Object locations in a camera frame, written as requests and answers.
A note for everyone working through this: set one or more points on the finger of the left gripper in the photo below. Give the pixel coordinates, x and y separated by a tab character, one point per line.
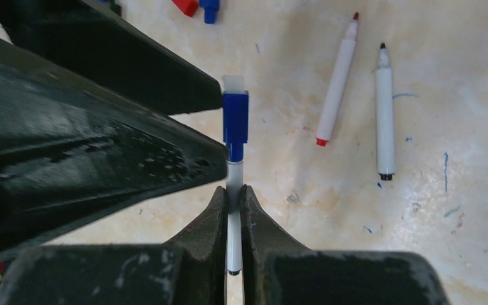
72	152
91	39

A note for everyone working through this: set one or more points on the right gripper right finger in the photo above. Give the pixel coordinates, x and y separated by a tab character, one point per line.
277	269

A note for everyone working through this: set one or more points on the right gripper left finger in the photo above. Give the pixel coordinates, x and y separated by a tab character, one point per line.
189	268

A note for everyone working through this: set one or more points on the red pen cap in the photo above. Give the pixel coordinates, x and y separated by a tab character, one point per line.
187	7

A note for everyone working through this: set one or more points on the black pen cap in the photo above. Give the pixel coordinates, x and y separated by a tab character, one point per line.
210	8

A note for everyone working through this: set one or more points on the blue pen cap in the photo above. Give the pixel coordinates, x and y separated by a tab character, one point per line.
235	105

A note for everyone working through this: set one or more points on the black white marker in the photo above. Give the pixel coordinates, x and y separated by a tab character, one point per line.
385	124

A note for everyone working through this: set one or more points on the red white marker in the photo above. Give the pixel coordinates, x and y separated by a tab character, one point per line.
337	83

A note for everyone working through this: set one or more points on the blue white marker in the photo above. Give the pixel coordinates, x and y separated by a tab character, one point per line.
234	185

